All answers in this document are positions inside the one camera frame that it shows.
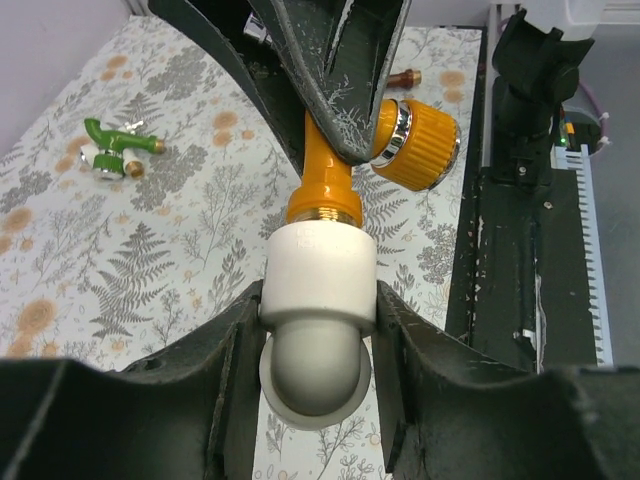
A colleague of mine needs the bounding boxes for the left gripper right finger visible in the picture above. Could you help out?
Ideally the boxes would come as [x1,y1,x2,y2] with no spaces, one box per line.
[374,282,639,479]

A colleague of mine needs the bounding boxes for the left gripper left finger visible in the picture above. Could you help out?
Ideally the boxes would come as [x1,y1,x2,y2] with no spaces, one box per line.
[1,282,265,479]

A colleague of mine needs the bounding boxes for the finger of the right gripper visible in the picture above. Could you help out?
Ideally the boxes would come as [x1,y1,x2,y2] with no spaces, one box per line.
[149,1,320,170]
[249,0,414,166]

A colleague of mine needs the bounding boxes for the orange water faucet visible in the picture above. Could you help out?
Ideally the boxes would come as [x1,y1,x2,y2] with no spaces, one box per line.
[286,99,461,228]

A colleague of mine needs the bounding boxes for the white pipe elbow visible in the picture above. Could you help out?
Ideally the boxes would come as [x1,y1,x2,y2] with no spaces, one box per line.
[259,220,377,430]

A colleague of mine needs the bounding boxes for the brown water faucet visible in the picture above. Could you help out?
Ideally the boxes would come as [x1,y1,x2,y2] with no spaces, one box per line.
[387,69,422,90]

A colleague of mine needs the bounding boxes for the green water faucet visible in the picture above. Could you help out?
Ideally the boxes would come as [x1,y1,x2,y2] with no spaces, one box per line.
[84,118,166,155]

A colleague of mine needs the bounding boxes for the white green faucet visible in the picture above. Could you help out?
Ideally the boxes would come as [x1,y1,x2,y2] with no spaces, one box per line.
[80,144,145,181]

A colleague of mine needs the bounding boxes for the floral table mat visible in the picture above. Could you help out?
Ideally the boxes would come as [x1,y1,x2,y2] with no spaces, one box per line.
[0,14,484,480]

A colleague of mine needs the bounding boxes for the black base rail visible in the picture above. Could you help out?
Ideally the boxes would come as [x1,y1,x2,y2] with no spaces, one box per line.
[445,16,597,374]

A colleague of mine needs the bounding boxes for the white cable duct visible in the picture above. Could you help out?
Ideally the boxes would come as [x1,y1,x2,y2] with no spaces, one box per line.
[555,144,614,366]

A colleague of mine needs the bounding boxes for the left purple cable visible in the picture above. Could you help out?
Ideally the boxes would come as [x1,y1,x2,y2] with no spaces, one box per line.
[579,82,614,151]

